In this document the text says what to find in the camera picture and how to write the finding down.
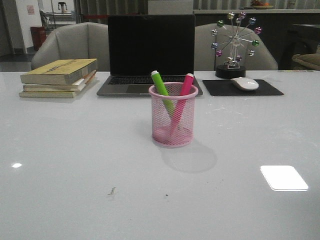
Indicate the white computer mouse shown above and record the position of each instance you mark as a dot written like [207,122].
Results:
[245,84]

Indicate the black mouse pad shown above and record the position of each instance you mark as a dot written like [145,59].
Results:
[225,87]

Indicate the fruit bowl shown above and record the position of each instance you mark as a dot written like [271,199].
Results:
[260,5]

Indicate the pink mesh pen holder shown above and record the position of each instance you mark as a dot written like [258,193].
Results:
[161,121]

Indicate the pink highlighter pen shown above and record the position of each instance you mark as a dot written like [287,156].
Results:
[185,90]

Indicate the right grey armchair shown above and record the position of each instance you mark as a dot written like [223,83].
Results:
[211,48]

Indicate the bottom cream book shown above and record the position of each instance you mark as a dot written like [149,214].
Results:
[49,94]

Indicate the ferris wheel desk toy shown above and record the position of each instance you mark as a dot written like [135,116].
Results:
[231,67]

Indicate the top yellow book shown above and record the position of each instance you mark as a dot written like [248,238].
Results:
[60,72]

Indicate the cream book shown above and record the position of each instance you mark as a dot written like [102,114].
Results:
[49,94]
[77,86]

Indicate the tan cushion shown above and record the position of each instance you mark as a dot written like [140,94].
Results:
[310,61]

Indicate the red bin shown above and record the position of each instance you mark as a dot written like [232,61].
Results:
[38,34]

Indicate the grey laptop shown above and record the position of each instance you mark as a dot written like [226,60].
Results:
[140,44]

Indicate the grey armchair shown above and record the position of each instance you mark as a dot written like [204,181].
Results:
[87,40]
[211,48]

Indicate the left grey armchair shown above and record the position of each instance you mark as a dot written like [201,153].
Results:
[87,40]

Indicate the green highlighter pen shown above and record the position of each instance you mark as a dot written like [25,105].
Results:
[158,82]

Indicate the middle cream book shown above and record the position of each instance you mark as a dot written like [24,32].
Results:
[77,86]

